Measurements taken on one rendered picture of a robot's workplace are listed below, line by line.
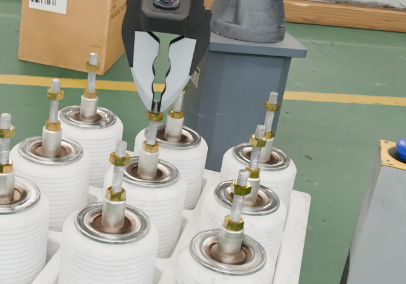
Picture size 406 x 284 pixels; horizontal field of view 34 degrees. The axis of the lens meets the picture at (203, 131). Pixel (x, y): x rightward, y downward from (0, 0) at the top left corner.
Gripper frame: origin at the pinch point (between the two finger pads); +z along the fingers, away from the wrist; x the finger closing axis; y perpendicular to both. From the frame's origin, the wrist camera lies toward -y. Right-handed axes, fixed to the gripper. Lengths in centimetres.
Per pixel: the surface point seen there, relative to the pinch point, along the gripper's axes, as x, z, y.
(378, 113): -62, 34, 104
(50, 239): 9.7, 16.6, -3.8
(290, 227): -19.0, 16.3, 5.1
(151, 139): 0.0, 4.8, 0.7
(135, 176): 1.2, 9.0, -0.5
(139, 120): 3, 34, 76
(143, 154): 0.7, 6.6, 0.3
